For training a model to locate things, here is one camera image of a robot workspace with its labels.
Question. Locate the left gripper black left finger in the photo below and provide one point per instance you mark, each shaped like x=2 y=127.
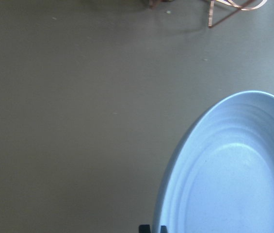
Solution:
x=144 y=228

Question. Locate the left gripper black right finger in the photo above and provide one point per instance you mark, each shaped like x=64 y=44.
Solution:
x=163 y=229

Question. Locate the blue plate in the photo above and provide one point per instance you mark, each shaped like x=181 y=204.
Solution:
x=220 y=179

